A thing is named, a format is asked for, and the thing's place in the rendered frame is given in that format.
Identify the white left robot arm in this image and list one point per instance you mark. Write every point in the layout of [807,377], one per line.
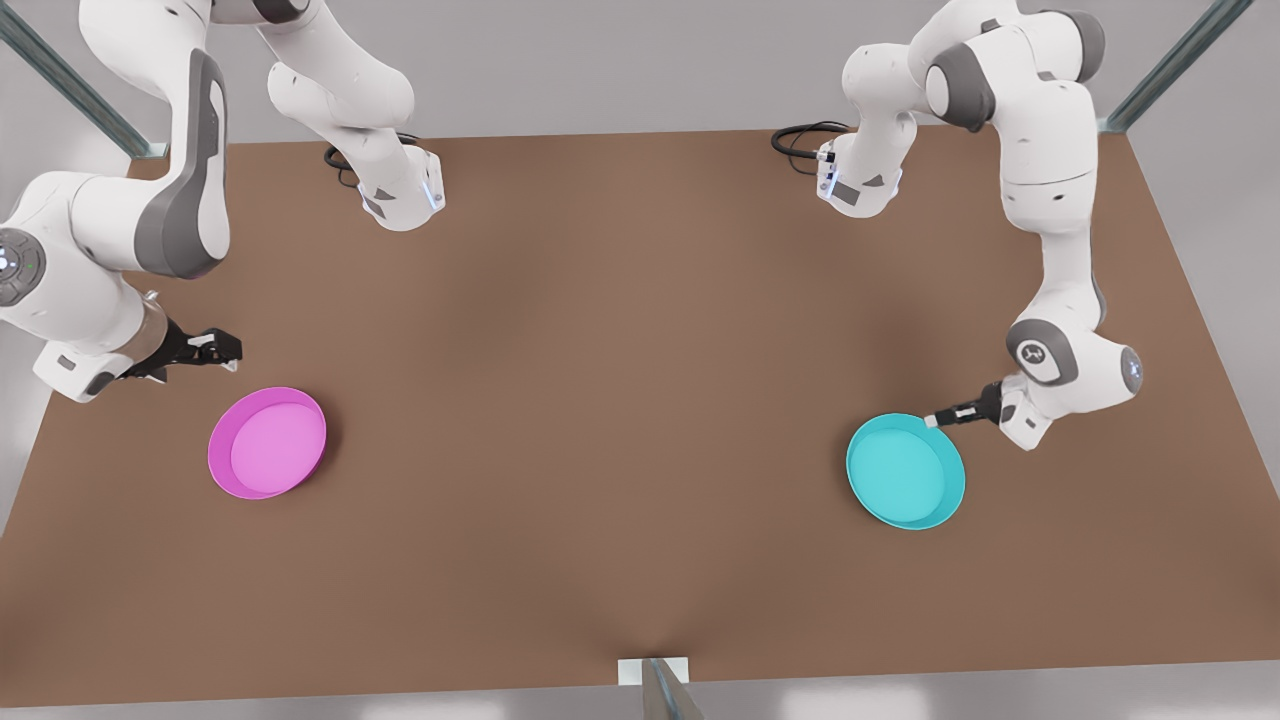
[1045,150]

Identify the silver frame post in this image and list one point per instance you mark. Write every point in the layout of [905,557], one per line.
[665,690]
[1175,65]
[75,85]

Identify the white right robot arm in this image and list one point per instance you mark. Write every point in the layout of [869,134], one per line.
[185,150]

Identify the pink plate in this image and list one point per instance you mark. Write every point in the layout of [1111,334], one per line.
[275,445]

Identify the blue plate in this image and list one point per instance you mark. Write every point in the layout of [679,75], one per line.
[900,475]

